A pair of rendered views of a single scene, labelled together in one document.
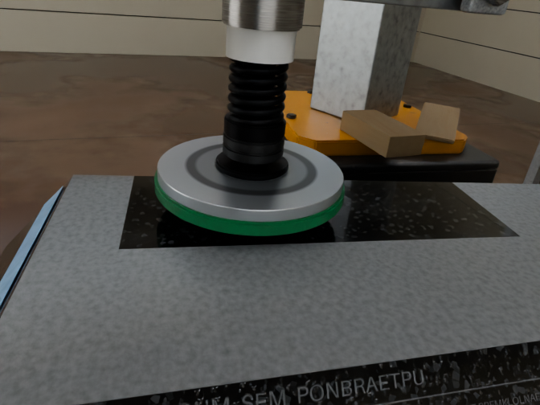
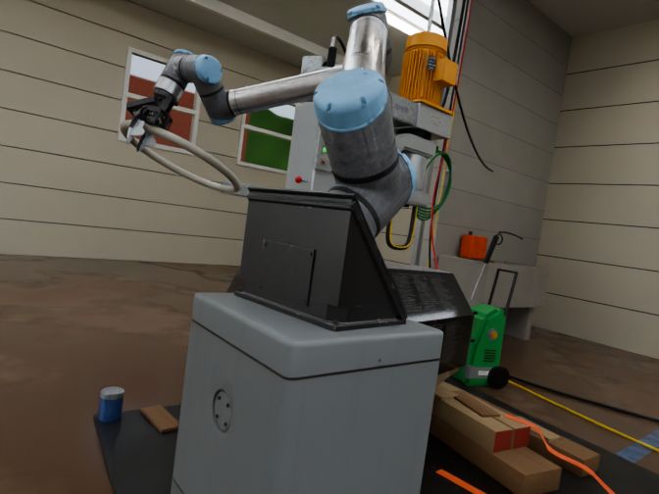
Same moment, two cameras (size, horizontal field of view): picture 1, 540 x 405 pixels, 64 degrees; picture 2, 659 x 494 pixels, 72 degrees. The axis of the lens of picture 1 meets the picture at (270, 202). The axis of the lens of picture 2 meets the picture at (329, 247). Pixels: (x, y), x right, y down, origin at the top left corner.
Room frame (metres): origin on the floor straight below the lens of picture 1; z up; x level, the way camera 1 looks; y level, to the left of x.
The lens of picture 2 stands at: (-1.69, 0.55, 1.04)
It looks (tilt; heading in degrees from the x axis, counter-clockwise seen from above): 3 degrees down; 343
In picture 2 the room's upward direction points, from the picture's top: 8 degrees clockwise
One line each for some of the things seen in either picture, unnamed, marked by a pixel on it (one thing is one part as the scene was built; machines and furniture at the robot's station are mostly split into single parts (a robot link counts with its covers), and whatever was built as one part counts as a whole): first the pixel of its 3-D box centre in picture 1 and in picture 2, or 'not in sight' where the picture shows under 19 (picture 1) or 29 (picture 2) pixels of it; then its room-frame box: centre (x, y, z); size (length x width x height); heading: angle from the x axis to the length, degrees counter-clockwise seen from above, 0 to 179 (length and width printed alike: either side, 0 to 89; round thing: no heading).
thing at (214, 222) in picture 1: (251, 173); not in sight; (0.46, 0.02, 0.91); 0.22 x 0.22 x 0.04
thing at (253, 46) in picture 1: (260, 38); not in sight; (0.46, 0.02, 1.06); 0.07 x 0.07 x 0.04
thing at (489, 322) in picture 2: not in sight; (482, 324); (1.24, -1.60, 0.43); 0.35 x 0.35 x 0.87; 2
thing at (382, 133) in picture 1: (379, 131); not in sight; (1.02, -0.25, 0.81); 0.20 x 0.10 x 0.05; 25
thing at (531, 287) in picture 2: not in sight; (490, 299); (2.71, -2.74, 0.43); 1.30 x 0.62 x 0.86; 113
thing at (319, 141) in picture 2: not in sight; (324, 138); (0.33, 0.04, 1.41); 0.08 x 0.03 x 0.28; 114
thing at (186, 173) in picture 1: (251, 170); not in sight; (0.46, 0.02, 0.91); 0.21 x 0.21 x 0.01
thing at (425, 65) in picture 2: not in sight; (424, 74); (0.71, -0.58, 1.94); 0.31 x 0.28 x 0.40; 24
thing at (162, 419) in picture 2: not in sight; (161, 418); (0.52, 0.60, 0.02); 0.25 x 0.10 x 0.01; 27
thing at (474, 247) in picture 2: not in sight; (476, 246); (2.86, -2.55, 1.00); 0.50 x 0.22 x 0.33; 113
